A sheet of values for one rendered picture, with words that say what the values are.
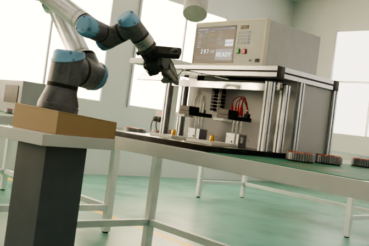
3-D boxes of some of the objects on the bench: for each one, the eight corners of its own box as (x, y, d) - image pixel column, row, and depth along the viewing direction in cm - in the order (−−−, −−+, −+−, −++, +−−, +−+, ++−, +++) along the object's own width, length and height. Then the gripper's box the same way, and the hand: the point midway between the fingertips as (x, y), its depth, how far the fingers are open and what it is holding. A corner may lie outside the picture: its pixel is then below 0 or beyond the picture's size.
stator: (309, 161, 227) (310, 152, 227) (320, 162, 236) (320, 153, 236) (335, 165, 220) (336, 156, 220) (345, 166, 229) (346, 157, 229)
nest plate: (211, 144, 219) (211, 141, 219) (185, 140, 230) (185, 137, 230) (236, 147, 229) (236, 144, 229) (211, 143, 240) (211, 140, 240)
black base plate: (206, 152, 200) (206, 145, 200) (106, 134, 247) (106, 129, 247) (286, 158, 231) (286, 153, 231) (184, 141, 279) (184, 137, 279)
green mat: (361, 180, 151) (361, 179, 152) (206, 152, 197) (206, 151, 197) (488, 186, 214) (488, 186, 214) (348, 164, 260) (348, 163, 260)
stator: (130, 135, 268) (131, 127, 268) (118, 133, 277) (119, 126, 277) (149, 137, 275) (150, 129, 275) (138, 135, 284) (138, 128, 284)
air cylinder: (237, 146, 234) (239, 134, 235) (224, 145, 240) (225, 132, 240) (245, 147, 238) (246, 134, 238) (232, 145, 243) (234, 133, 244)
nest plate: (171, 138, 237) (171, 135, 237) (149, 134, 248) (150, 132, 248) (196, 140, 247) (196, 138, 247) (174, 137, 258) (174, 134, 258)
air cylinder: (197, 140, 252) (199, 128, 253) (186, 139, 258) (188, 127, 258) (206, 141, 256) (207, 129, 256) (195, 139, 261) (196, 128, 262)
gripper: (139, 43, 221) (167, 82, 231) (133, 56, 214) (162, 95, 225) (157, 36, 217) (185, 76, 227) (151, 50, 210) (180, 90, 221)
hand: (178, 81), depth 224 cm, fingers closed
